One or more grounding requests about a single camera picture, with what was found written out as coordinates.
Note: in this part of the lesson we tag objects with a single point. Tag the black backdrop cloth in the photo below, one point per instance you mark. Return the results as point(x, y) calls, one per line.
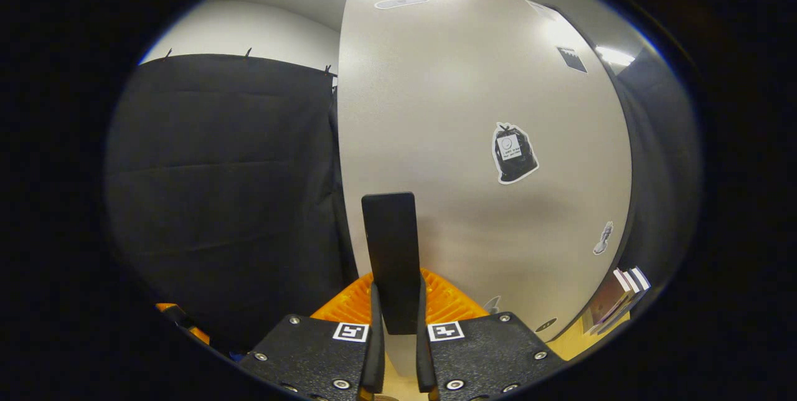
point(218, 202)

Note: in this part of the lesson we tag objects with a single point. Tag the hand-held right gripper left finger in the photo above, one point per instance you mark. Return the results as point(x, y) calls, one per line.
point(373, 351)

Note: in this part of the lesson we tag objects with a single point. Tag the light grey cabinet door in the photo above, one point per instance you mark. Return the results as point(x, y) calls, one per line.
point(467, 108)

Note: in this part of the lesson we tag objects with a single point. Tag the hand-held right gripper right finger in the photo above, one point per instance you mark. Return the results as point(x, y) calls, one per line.
point(424, 357)

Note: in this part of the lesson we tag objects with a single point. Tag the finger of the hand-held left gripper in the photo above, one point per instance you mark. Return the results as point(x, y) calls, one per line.
point(199, 334)

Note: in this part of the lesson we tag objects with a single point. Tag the ceiling light panel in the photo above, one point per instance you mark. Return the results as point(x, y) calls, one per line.
point(615, 56)

